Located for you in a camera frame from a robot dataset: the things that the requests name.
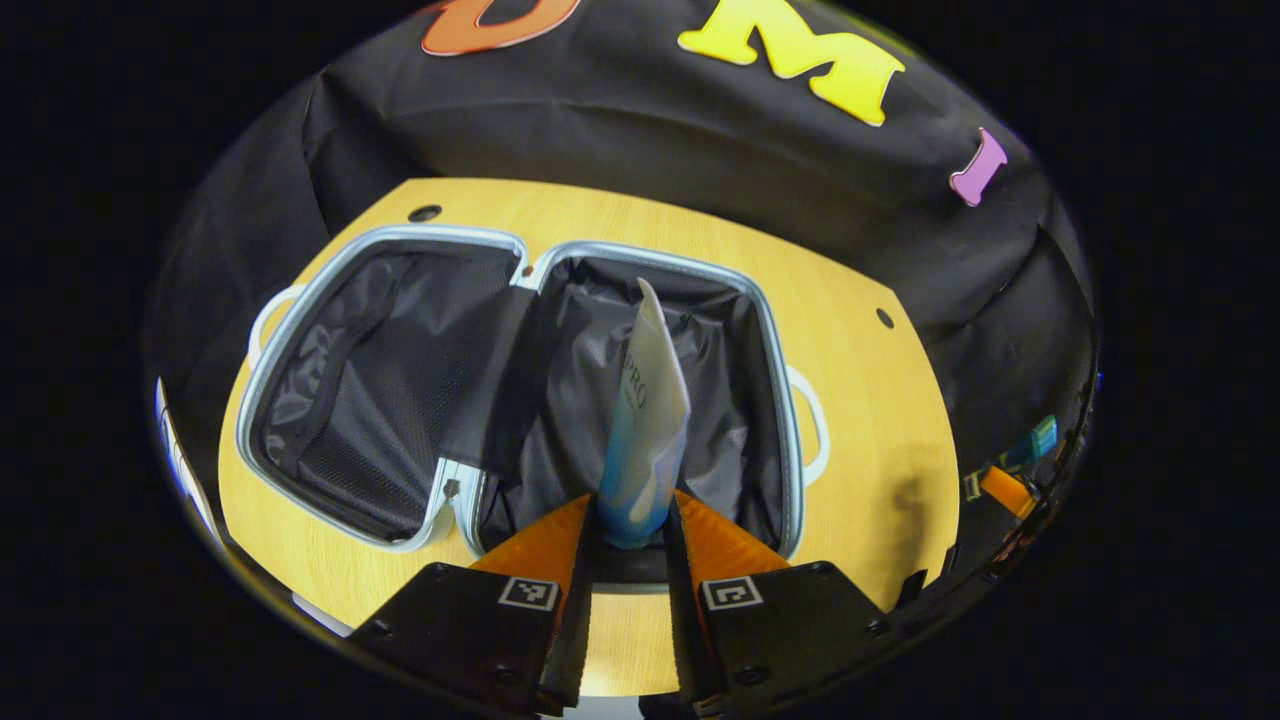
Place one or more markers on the light blue suitcase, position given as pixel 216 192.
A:
pixel 400 380

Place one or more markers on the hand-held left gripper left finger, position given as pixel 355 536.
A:
pixel 572 640

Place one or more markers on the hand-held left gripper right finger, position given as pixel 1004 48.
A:
pixel 682 620

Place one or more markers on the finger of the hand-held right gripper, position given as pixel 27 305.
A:
pixel 1005 490

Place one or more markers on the pale blue skin care tube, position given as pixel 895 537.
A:
pixel 645 420

